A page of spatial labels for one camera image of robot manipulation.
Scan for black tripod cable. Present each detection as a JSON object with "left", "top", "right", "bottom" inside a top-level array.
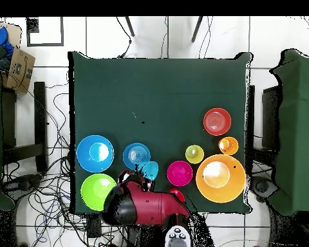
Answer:
[{"left": 115, "top": 16, "right": 133, "bottom": 59}]

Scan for black stool frame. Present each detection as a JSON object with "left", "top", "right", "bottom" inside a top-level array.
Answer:
[{"left": 1, "top": 81, "right": 48, "bottom": 173}]

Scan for grey square frame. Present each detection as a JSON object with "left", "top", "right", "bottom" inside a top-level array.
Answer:
[{"left": 26, "top": 16, "right": 64, "bottom": 48}]

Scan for orange bowl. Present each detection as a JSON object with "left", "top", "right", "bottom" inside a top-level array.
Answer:
[{"left": 203, "top": 107, "right": 232, "bottom": 136}]

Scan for green bowl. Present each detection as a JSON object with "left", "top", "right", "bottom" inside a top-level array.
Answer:
[{"left": 80, "top": 173, "right": 118, "bottom": 212}]

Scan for large blue bowl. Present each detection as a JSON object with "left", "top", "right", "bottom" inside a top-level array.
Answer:
[{"left": 76, "top": 134, "right": 115, "bottom": 174}]

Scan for tangle of black cables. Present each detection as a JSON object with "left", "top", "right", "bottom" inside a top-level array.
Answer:
[{"left": 2, "top": 77, "right": 124, "bottom": 247}]

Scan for flat-bottomed blue bowl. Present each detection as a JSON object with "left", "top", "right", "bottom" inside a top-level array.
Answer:
[{"left": 122, "top": 142, "right": 152, "bottom": 171}]

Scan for large yellow bowl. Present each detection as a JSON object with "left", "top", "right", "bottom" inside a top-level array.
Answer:
[{"left": 195, "top": 154, "right": 247, "bottom": 204}]

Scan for pale yellow cup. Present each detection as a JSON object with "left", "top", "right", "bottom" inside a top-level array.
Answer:
[{"left": 185, "top": 144, "right": 205, "bottom": 165}]

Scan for red cup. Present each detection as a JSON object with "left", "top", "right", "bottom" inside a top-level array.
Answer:
[{"left": 169, "top": 187, "right": 186, "bottom": 204}]

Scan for dark green tablecloth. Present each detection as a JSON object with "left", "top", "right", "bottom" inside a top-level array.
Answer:
[{"left": 68, "top": 51, "right": 253, "bottom": 215}]

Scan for magenta bowl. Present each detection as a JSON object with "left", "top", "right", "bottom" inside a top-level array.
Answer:
[{"left": 166, "top": 160, "right": 194, "bottom": 187}]

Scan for black pedestal foot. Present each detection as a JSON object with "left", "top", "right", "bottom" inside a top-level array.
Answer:
[
  {"left": 1, "top": 174, "right": 43, "bottom": 200},
  {"left": 250, "top": 176, "right": 279, "bottom": 203}
]

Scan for blue cloth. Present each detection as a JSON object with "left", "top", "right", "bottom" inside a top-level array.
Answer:
[{"left": 0, "top": 26, "right": 15, "bottom": 57}]

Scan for cardboard box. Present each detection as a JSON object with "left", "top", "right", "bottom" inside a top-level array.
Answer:
[{"left": 2, "top": 47, "right": 36, "bottom": 94}]

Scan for small light blue bowl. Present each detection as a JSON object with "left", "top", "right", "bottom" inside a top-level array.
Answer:
[{"left": 140, "top": 160, "right": 160, "bottom": 181}]

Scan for amber yellow cup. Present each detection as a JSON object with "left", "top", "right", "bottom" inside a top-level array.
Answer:
[{"left": 218, "top": 136, "right": 239, "bottom": 156}]

